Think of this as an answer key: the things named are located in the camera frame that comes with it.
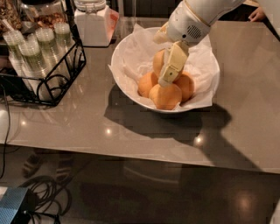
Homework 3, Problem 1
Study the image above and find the black wire rack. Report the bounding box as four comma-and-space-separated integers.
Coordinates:
0, 0, 86, 106

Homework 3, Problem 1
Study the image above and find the white bowl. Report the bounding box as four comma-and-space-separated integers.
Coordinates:
110, 26, 221, 114

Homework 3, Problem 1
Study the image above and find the black cable coil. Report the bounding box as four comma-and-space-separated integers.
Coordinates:
17, 174, 74, 224

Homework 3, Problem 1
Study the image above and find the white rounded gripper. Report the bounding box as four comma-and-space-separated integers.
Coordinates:
153, 1, 210, 87

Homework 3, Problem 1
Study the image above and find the person hand at table edge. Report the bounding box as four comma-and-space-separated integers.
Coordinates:
248, 7, 266, 22

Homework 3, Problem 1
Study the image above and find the white lidded jar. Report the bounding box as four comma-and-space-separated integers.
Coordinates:
74, 0, 119, 47

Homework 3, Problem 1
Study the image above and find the glass jar with snacks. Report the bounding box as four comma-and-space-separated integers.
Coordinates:
19, 0, 67, 29

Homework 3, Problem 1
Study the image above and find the orange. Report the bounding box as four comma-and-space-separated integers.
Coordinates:
152, 48, 185, 83
149, 84, 182, 110
137, 72, 158, 98
175, 72, 194, 102

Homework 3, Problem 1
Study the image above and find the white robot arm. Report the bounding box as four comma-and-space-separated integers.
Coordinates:
154, 0, 280, 87

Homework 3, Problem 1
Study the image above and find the blue grey box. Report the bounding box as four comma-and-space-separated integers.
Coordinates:
0, 186, 37, 224

